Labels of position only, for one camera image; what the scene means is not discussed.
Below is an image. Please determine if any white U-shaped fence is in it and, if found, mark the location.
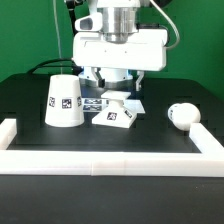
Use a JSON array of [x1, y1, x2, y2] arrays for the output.
[[0, 119, 224, 177]]

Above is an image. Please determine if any white lamp shade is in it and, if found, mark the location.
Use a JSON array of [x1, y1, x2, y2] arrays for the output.
[[45, 74, 84, 127]]

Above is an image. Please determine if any black cable bundle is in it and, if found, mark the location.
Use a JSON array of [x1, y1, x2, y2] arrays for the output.
[[27, 0, 84, 76]]

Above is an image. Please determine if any thin white cable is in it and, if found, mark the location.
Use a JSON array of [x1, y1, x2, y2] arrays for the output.
[[52, 0, 64, 76]]

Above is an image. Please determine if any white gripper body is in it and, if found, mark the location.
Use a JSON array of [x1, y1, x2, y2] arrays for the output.
[[73, 29, 168, 71]]

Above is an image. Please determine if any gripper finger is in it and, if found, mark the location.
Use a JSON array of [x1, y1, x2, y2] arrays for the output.
[[90, 67, 105, 88], [135, 71, 145, 91]]

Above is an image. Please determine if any white lamp bulb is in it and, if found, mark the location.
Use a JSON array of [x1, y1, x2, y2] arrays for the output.
[[167, 103, 201, 131]]

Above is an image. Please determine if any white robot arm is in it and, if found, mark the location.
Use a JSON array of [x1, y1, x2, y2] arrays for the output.
[[72, 0, 168, 88]]

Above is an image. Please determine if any white marker sheet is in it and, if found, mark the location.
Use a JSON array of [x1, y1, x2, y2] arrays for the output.
[[82, 98, 145, 114]]

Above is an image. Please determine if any white lamp base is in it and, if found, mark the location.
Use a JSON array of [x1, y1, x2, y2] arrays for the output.
[[92, 90, 137, 128]]

